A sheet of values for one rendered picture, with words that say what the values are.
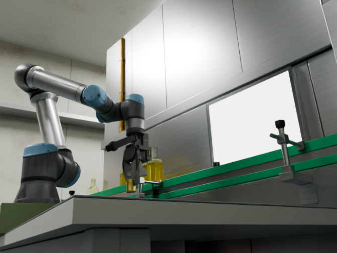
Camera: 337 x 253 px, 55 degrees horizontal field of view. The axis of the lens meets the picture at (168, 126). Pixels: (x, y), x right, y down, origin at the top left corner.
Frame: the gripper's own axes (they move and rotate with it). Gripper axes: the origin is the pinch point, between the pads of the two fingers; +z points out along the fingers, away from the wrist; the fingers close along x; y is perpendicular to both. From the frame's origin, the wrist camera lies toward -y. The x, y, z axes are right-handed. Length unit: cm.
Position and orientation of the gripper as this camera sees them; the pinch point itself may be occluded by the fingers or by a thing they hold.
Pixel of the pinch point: (131, 182)
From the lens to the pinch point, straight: 120.4
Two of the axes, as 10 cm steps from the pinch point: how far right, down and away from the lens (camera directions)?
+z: 0.5, 9.3, -3.6
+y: 7.5, 2.1, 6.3
